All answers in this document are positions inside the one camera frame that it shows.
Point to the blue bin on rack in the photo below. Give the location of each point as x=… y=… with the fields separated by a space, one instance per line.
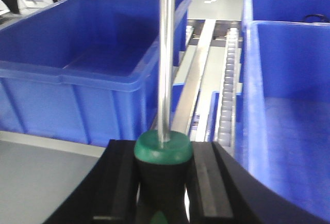
x=82 y=70

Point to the green black screwdriver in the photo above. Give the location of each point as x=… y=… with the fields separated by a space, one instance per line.
x=163 y=155

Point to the blue bin right far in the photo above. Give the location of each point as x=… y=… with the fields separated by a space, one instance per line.
x=285 y=11

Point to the roller conveyor track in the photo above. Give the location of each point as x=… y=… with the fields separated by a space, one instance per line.
x=228 y=87

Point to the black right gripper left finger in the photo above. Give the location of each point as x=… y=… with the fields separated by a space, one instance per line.
x=108 y=194

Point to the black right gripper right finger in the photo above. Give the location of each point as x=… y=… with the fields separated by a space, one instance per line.
x=220 y=190

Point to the blue bin right near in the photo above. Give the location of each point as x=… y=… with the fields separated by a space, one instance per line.
x=285 y=111

